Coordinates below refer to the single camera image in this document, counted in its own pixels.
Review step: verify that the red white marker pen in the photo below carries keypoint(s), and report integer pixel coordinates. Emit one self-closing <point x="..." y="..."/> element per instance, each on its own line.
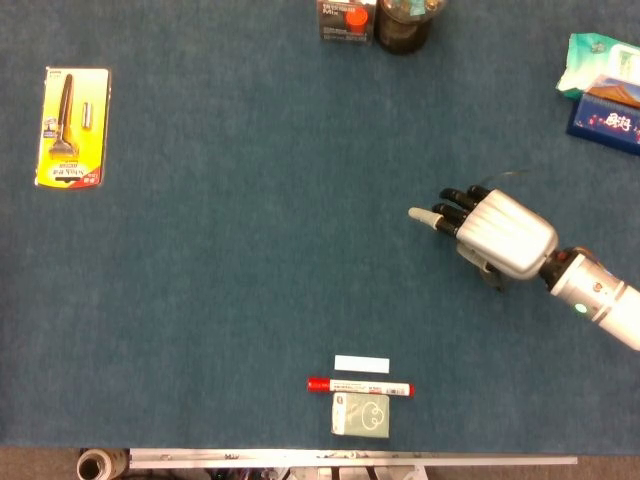
<point x="360" y="386"/>

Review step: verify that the brown tape roll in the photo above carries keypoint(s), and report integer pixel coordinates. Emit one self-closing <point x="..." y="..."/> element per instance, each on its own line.
<point x="100" y="465"/>

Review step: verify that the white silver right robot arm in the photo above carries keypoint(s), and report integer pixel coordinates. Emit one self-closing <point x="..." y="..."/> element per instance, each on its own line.
<point x="595" y="295"/>

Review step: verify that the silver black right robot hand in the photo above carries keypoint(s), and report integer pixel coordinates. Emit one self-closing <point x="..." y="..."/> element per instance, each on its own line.
<point x="510" y="232"/>

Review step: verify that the dark glass jar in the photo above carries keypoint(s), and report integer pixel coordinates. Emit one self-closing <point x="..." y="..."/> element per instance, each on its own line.
<point x="401" y="30"/>

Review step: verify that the grey box with red cap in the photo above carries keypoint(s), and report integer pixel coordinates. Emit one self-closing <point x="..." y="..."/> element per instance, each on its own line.
<point x="347" y="22"/>

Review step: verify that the blue printed tissue box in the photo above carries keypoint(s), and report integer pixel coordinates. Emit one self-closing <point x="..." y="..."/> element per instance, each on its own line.
<point x="607" y="120"/>

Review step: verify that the thin-framed eyeglasses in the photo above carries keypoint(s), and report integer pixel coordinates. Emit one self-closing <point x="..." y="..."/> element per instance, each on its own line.
<point x="500" y="176"/>

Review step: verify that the yellow razor blister pack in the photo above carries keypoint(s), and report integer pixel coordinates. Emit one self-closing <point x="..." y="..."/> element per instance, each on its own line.
<point x="75" y="150"/>

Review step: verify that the green white wet wipes pack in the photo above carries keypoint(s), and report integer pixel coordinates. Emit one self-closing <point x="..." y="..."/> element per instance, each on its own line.
<point x="595" y="60"/>

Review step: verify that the white rectangular eraser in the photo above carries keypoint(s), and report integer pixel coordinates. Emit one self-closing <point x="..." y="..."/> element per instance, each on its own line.
<point x="362" y="364"/>

